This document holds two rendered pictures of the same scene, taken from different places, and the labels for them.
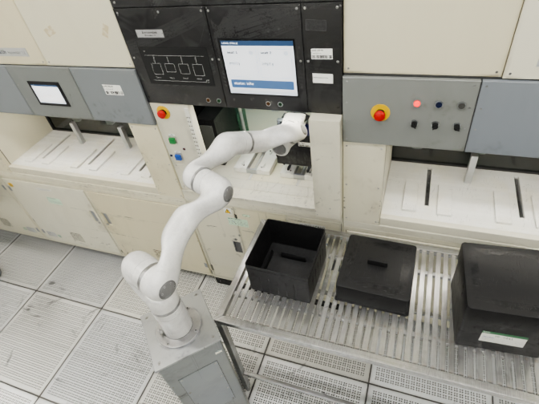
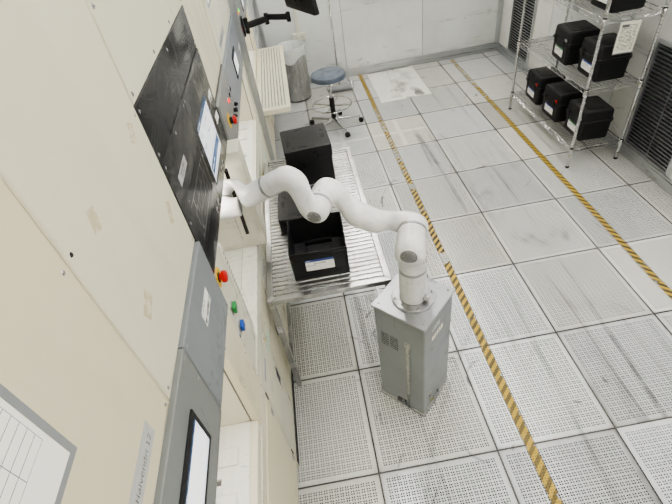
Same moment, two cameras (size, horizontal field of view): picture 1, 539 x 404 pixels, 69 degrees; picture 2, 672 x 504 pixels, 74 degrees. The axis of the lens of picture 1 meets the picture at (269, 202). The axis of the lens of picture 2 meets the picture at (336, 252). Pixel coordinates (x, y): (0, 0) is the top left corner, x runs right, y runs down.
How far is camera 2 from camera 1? 2.33 m
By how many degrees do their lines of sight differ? 78
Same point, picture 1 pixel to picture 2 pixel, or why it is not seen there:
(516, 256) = (287, 138)
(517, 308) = (322, 133)
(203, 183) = (329, 188)
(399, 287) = not seen: hidden behind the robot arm
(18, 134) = not seen: outside the picture
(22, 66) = (164, 481)
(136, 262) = (412, 230)
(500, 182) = not seen: hidden behind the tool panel
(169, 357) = (438, 287)
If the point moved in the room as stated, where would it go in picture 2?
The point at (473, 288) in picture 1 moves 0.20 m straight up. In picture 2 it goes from (317, 144) to (312, 112)
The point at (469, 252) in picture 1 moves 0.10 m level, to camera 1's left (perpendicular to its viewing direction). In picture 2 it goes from (292, 150) to (300, 156)
